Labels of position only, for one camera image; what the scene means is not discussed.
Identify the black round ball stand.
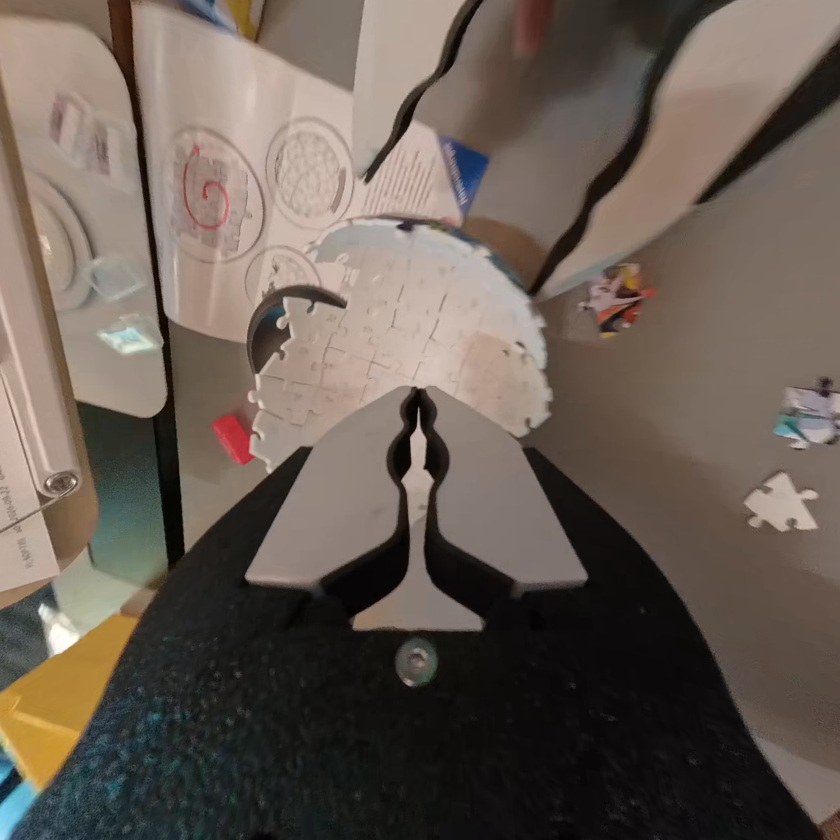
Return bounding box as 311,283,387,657
246,283,349,373

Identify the yellow plastic bin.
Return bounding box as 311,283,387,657
0,613,140,790

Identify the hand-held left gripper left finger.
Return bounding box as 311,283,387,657
244,385,421,616

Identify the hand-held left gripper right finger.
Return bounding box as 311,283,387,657
420,387,590,619

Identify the small clear plastic case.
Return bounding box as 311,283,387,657
98,314,165,357
88,257,148,303

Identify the wooden instruction board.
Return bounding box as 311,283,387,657
0,85,101,609

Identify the person's right hand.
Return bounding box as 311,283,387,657
514,0,553,60

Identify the white plastic tray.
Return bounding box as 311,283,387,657
0,16,169,419

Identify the black desk cable flap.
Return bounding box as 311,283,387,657
79,315,186,580

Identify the printed instruction sheet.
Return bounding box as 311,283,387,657
0,394,61,593

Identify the round white disc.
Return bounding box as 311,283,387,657
25,169,94,311

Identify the orange printed loose puzzle piece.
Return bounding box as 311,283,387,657
579,264,658,340

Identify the partly built puzzle ball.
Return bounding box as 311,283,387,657
248,217,553,473

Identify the white loose puzzle piece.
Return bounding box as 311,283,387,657
743,471,820,533

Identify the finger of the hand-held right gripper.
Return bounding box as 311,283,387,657
529,0,840,303
353,0,488,185

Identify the white folded instruction leaflet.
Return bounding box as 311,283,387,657
134,7,491,343

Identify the small red plastic block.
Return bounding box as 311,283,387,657
211,413,257,466

